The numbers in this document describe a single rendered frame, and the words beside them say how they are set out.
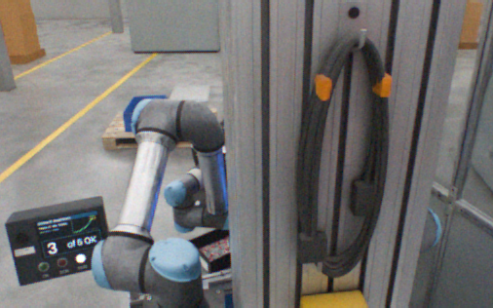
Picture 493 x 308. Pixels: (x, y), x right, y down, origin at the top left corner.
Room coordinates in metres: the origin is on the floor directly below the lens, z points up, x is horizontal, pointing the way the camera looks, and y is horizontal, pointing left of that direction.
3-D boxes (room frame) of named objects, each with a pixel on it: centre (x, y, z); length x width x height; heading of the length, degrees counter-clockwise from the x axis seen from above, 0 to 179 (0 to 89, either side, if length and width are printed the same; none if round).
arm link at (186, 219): (1.24, 0.19, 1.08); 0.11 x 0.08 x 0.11; 78
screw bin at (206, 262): (1.36, 0.09, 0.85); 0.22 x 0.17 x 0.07; 124
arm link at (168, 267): (0.81, 0.17, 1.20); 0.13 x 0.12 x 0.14; 78
